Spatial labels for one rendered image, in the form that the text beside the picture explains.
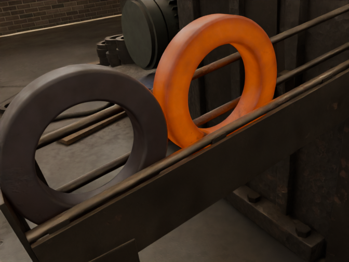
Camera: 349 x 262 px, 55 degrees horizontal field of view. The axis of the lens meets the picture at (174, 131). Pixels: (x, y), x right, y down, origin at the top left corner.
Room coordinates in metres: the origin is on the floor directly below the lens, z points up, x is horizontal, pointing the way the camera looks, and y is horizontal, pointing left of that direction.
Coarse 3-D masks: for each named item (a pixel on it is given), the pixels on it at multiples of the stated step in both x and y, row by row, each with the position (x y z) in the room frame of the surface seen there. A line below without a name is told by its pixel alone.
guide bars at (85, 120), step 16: (320, 16) 0.59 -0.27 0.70; (336, 16) 0.60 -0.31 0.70; (288, 32) 0.54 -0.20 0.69; (336, 48) 0.58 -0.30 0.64; (208, 64) 0.47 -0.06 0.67; (224, 64) 0.48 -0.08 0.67; (304, 64) 0.54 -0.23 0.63; (192, 80) 0.45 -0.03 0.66; (288, 80) 0.53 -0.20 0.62; (240, 96) 0.47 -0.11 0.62; (112, 112) 0.39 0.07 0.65; (208, 112) 0.44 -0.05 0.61; (224, 112) 0.45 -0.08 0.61; (64, 128) 0.36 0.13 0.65; (80, 128) 0.36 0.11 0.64; (48, 144) 0.35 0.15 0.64; (80, 176) 0.35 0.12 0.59; (96, 176) 0.35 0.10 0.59; (64, 192) 0.33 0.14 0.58
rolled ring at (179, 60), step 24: (192, 24) 0.40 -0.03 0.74; (216, 24) 0.39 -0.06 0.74; (240, 24) 0.41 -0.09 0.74; (168, 48) 0.38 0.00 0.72; (192, 48) 0.37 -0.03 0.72; (240, 48) 0.43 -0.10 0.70; (264, 48) 0.43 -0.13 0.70; (168, 72) 0.36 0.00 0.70; (192, 72) 0.37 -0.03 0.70; (264, 72) 0.43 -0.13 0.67; (168, 96) 0.35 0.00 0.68; (264, 96) 0.43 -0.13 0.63; (168, 120) 0.35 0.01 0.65
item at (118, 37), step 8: (112, 40) 2.38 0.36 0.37; (120, 40) 2.16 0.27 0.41; (96, 48) 2.64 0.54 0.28; (104, 48) 2.58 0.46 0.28; (112, 48) 2.38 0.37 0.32; (120, 48) 2.17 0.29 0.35; (104, 56) 2.58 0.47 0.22; (112, 56) 2.38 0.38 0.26; (120, 56) 2.19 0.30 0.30; (128, 56) 2.16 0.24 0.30; (104, 64) 2.59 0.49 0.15; (112, 64) 2.40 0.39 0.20; (120, 64) 2.37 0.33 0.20
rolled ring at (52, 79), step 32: (96, 64) 0.34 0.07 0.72; (32, 96) 0.28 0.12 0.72; (64, 96) 0.30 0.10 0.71; (96, 96) 0.31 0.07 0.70; (128, 96) 0.33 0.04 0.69; (0, 128) 0.28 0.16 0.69; (32, 128) 0.28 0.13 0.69; (160, 128) 0.34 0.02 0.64; (0, 160) 0.26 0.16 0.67; (32, 160) 0.28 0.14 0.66; (128, 160) 0.35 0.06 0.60; (32, 192) 0.27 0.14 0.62; (96, 192) 0.32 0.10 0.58
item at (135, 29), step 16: (128, 0) 1.86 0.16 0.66; (144, 0) 1.75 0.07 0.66; (160, 0) 1.79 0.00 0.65; (176, 0) 1.78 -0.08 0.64; (128, 16) 1.84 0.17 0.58; (144, 16) 1.68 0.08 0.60; (160, 16) 1.69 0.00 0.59; (176, 16) 1.74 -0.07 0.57; (128, 32) 1.87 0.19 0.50; (144, 32) 1.70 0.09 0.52; (160, 32) 1.66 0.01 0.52; (176, 32) 1.71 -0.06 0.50; (128, 48) 1.90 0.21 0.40; (144, 48) 1.72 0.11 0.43; (160, 48) 1.66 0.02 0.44; (128, 64) 2.14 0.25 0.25; (144, 64) 1.75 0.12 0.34
